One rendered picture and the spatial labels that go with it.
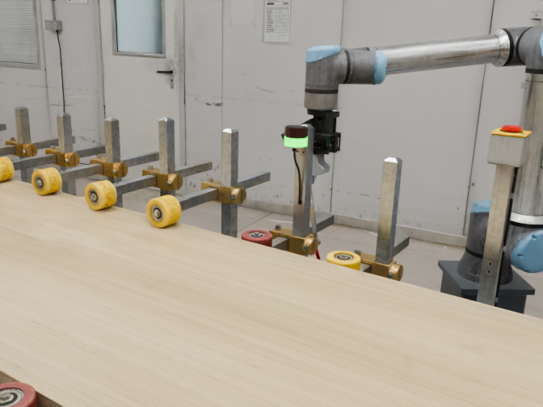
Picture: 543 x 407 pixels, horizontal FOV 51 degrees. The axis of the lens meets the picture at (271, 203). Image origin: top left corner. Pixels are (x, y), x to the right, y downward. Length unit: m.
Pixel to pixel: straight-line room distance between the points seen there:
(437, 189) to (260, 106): 1.50
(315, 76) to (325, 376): 0.86
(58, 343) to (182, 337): 0.20
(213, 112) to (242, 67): 0.47
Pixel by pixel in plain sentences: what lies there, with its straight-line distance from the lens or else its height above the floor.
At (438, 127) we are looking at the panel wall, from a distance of 4.12.
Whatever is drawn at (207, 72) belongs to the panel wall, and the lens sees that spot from 4.82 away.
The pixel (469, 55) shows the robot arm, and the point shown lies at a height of 1.36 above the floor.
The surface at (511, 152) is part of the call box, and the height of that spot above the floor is 1.18.
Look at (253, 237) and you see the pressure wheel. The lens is 1.48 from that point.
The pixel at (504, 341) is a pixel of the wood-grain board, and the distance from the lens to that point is 1.11.
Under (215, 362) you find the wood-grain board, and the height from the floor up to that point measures 0.90.
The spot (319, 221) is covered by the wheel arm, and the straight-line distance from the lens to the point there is 1.76.
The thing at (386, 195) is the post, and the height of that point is 1.03.
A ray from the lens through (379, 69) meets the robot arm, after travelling 1.59.
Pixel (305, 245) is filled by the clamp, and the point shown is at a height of 0.85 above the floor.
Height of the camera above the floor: 1.41
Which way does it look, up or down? 17 degrees down
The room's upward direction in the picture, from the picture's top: 2 degrees clockwise
